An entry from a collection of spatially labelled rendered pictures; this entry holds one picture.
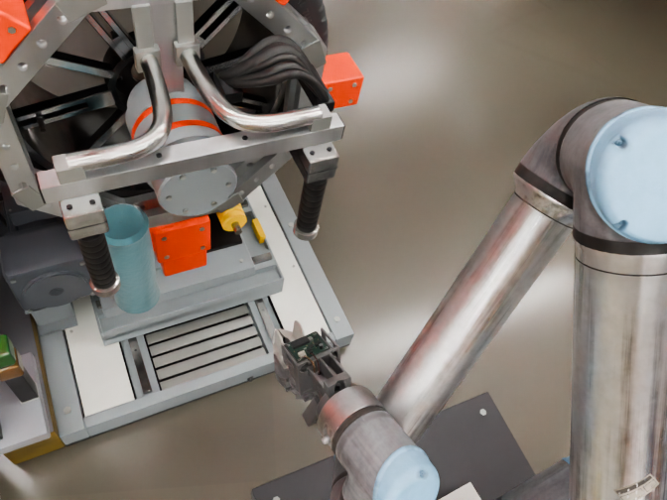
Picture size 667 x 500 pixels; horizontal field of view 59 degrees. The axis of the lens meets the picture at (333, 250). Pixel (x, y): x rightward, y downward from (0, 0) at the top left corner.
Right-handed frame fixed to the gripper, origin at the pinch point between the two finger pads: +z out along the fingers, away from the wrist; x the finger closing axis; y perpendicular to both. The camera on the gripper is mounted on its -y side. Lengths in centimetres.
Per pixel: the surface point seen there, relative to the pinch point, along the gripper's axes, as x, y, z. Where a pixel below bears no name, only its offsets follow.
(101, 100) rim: 13, 34, 37
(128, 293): 18.7, -0.3, 28.1
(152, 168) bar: 12.9, 33.6, 4.2
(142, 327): 16, -34, 59
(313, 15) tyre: -24, 43, 27
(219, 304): -5, -34, 58
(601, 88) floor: -207, -29, 99
